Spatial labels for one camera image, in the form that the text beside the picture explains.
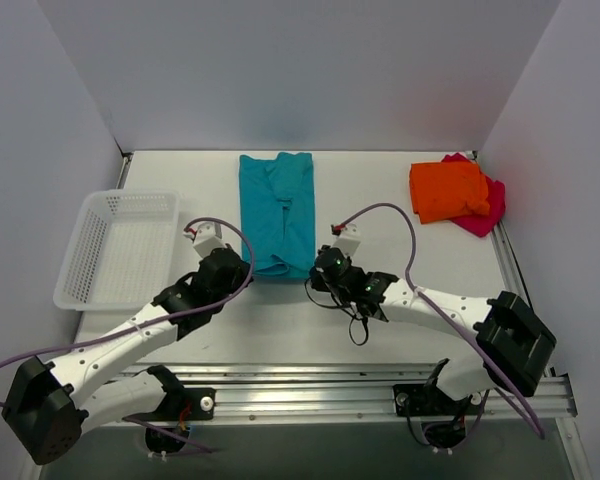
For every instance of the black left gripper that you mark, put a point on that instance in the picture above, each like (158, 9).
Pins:
(231, 267)

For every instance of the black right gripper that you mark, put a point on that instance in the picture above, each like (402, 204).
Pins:
(323, 270)

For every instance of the teal t shirt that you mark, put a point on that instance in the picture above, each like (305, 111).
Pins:
(278, 213)

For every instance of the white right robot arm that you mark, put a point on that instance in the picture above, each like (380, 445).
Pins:
(510, 346)

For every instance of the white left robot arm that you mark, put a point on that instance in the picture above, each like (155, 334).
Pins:
(50, 404)

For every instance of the white plastic basket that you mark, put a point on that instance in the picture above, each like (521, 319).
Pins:
(120, 251)

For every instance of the orange folded t shirt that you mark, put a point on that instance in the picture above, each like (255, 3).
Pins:
(423, 191)

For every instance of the pink folded t shirt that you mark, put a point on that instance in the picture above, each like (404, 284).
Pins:
(482, 220)

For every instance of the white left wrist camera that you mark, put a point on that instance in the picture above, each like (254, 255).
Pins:
(205, 238)

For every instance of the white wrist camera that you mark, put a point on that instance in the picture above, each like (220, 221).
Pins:
(205, 238)
(347, 238)

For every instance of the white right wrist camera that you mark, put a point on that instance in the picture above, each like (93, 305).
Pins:
(347, 238)

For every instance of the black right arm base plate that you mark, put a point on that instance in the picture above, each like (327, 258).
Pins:
(415, 399)

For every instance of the aluminium front rail frame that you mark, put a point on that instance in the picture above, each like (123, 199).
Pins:
(295, 394)

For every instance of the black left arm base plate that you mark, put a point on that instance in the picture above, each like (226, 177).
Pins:
(182, 405)

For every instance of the aluminium right side rail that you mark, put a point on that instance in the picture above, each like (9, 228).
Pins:
(508, 263)

